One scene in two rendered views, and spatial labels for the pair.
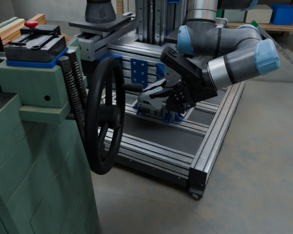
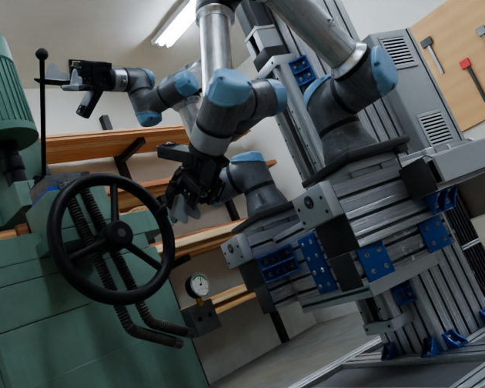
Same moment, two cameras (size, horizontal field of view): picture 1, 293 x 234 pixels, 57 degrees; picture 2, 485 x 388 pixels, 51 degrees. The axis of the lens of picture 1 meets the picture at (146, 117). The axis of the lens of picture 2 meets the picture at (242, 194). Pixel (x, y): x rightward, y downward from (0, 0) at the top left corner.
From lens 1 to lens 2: 94 cm
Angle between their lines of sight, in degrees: 55
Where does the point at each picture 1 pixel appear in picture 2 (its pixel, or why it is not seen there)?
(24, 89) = (40, 223)
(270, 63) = (215, 85)
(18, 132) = (32, 267)
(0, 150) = (0, 272)
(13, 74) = (32, 212)
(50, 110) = not seen: hidden behind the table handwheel
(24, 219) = (25, 375)
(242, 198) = not seen: outside the picture
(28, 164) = (44, 309)
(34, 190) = (50, 349)
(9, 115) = (19, 245)
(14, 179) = (15, 313)
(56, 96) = not seen: hidden behind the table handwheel
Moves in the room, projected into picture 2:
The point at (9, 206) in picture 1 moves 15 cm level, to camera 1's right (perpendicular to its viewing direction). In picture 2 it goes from (1, 340) to (40, 319)
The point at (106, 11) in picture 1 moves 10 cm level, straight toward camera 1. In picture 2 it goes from (265, 196) to (252, 197)
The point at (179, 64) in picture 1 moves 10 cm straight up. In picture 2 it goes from (168, 149) to (152, 106)
